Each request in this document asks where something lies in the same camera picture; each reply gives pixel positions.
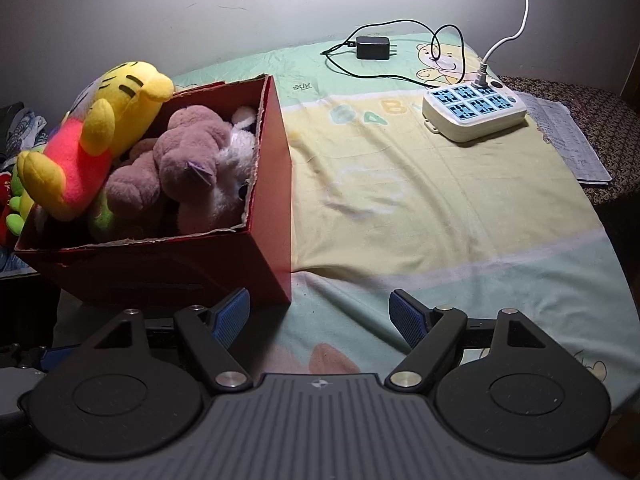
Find yellow tiger plush toy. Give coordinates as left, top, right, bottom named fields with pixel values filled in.
left=16, top=61, right=175, bottom=221

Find printed paper sheets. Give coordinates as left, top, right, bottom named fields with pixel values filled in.
left=515, top=91, right=612, bottom=185

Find white fluffy plush toy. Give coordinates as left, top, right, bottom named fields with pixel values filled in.
left=177, top=106, right=257, bottom=235

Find white power cord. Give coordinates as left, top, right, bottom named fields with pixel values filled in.
left=474, top=0, right=531, bottom=86

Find white blue power strip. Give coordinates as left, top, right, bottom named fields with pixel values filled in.
left=422, top=79, right=527, bottom=143

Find cartoon bear bed sheet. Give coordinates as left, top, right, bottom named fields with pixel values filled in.
left=176, top=34, right=639, bottom=406

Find green plush toy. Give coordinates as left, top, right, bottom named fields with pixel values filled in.
left=6, top=166, right=35, bottom=237

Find red cardboard box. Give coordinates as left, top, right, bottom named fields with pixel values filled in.
left=15, top=75, right=292, bottom=306

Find patterned brown seat cushion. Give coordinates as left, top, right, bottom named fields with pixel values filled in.
left=501, top=76, right=640, bottom=206

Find thin black adapter cable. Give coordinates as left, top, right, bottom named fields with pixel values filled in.
left=320, top=18, right=468, bottom=86

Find black power adapter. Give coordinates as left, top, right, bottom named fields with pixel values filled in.
left=355, top=36, right=397, bottom=61

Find pink plush teddy bear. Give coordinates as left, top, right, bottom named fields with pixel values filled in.
left=104, top=105, right=240, bottom=235

